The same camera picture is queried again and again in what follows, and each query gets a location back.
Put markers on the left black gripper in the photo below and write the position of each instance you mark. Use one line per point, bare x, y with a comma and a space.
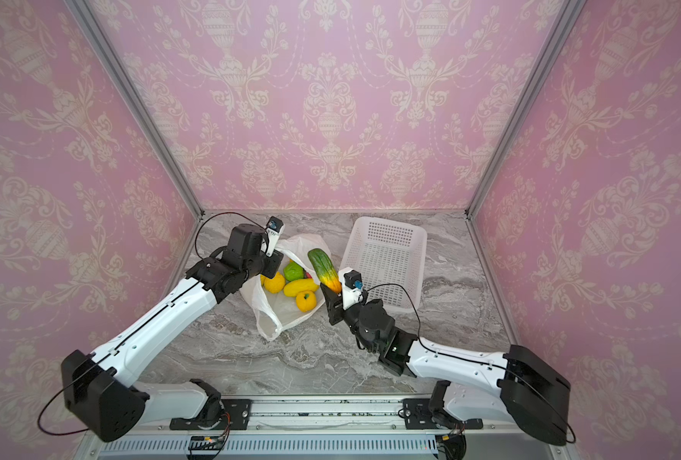
275, 261

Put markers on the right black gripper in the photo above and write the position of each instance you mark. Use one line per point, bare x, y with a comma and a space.
334, 300

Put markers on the green yellow mango toy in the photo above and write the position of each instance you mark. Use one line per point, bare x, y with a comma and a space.
325, 269

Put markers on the yellow bell pepper toy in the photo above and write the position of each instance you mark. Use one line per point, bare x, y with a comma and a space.
306, 301

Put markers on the white plastic bag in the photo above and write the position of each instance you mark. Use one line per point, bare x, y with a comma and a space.
275, 312

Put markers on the white perforated plastic basket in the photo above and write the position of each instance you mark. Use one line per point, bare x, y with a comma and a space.
390, 256

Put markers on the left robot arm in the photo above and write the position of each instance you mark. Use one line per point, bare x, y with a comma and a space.
102, 388

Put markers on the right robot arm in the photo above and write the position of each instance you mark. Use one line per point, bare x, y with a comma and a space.
517, 384

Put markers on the yellow lemon toy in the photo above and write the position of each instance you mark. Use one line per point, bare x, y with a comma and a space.
274, 285

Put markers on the green pepper toy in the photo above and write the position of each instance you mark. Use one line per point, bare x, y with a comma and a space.
293, 272

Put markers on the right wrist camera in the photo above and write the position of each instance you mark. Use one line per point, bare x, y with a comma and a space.
352, 287

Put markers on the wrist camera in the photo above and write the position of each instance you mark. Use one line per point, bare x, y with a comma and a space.
352, 287
274, 230

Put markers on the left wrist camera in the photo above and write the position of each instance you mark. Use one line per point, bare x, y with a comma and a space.
274, 230

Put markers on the aluminium front rail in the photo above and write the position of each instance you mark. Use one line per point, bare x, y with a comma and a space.
329, 411

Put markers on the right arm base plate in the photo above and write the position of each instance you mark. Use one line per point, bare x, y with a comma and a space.
419, 414

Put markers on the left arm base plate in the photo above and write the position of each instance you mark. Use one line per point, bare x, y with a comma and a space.
232, 414

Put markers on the right aluminium corner post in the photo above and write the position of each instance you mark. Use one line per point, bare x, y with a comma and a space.
554, 43

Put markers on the aluminium corner post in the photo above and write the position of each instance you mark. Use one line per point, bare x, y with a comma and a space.
86, 19
554, 43

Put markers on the left aluminium corner post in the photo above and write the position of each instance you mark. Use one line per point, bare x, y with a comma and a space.
86, 19

